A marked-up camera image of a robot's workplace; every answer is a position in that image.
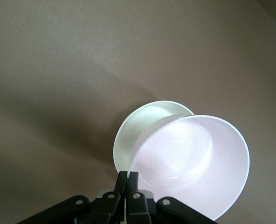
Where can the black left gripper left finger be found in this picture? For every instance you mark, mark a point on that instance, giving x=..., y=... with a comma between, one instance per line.
x=110, y=205

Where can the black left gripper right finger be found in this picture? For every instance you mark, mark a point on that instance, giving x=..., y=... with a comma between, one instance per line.
x=138, y=205

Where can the pink bowl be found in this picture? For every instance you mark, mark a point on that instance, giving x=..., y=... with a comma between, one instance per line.
x=194, y=163

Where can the white bowl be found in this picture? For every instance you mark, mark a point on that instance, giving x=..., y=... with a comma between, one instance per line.
x=133, y=130

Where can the brown table cover sheet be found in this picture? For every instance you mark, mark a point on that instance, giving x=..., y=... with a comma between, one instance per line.
x=82, y=58

